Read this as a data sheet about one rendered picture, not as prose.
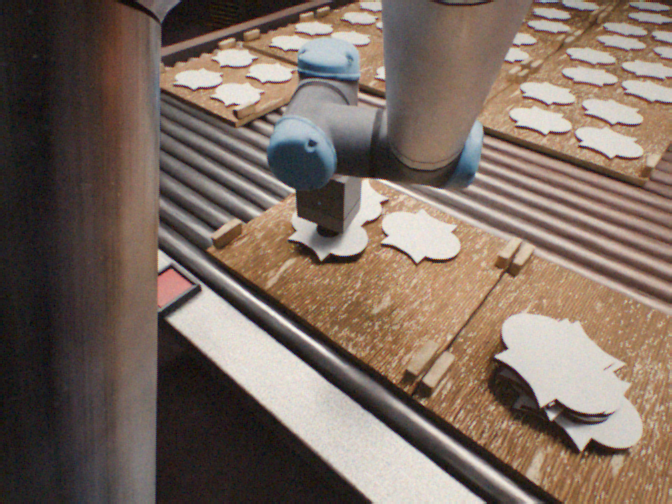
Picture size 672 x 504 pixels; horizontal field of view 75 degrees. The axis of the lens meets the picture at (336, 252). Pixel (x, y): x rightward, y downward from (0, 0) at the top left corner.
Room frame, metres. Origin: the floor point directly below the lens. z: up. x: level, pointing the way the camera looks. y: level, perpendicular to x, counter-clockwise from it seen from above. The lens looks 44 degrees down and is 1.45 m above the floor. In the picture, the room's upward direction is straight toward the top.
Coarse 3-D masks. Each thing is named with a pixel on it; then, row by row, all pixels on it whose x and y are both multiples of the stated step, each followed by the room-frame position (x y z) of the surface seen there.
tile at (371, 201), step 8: (368, 184) 0.71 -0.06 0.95; (368, 192) 0.69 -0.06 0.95; (376, 192) 0.69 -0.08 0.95; (368, 200) 0.66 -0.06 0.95; (376, 200) 0.66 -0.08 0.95; (384, 200) 0.66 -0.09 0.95; (360, 208) 0.64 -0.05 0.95; (368, 208) 0.64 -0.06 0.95; (376, 208) 0.64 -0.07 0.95; (360, 216) 0.61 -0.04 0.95; (368, 216) 0.61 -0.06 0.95; (376, 216) 0.61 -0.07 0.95; (368, 224) 0.60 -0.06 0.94
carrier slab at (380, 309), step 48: (384, 192) 0.70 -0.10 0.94; (240, 240) 0.56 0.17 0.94; (480, 240) 0.56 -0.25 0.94; (288, 288) 0.45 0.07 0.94; (336, 288) 0.45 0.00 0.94; (384, 288) 0.45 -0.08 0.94; (432, 288) 0.45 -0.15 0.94; (480, 288) 0.45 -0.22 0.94; (336, 336) 0.36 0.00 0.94; (384, 336) 0.36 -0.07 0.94; (432, 336) 0.36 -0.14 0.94
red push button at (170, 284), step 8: (168, 272) 0.49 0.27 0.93; (176, 272) 0.49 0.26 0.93; (160, 280) 0.47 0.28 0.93; (168, 280) 0.47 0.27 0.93; (176, 280) 0.47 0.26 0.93; (184, 280) 0.47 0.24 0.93; (160, 288) 0.46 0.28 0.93; (168, 288) 0.46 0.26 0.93; (176, 288) 0.46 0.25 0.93; (184, 288) 0.46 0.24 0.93; (160, 296) 0.44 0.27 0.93; (168, 296) 0.44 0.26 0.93; (176, 296) 0.44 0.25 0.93; (160, 304) 0.42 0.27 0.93
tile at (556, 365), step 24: (504, 336) 0.32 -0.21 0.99; (528, 336) 0.32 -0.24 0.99; (552, 336) 0.32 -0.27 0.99; (576, 336) 0.32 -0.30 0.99; (504, 360) 0.29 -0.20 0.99; (528, 360) 0.29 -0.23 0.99; (552, 360) 0.29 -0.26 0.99; (576, 360) 0.29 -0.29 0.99; (600, 360) 0.29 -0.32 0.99; (528, 384) 0.26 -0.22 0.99; (552, 384) 0.26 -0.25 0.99; (576, 384) 0.26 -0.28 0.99; (600, 384) 0.26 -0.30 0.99; (576, 408) 0.23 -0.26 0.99; (600, 408) 0.23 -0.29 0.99
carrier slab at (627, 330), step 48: (528, 288) 0.45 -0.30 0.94; (576, 288) 0.45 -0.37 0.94; (480, 336) 0.36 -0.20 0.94; (624, 336) 0.36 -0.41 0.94; (480, 384) 0.29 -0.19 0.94; (480, 432) 0.22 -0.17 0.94; (528, 432) 0.22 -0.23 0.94; (528, 480) 0.17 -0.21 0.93; (576, 480) 0.17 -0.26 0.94; (624, 480) 0.17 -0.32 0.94
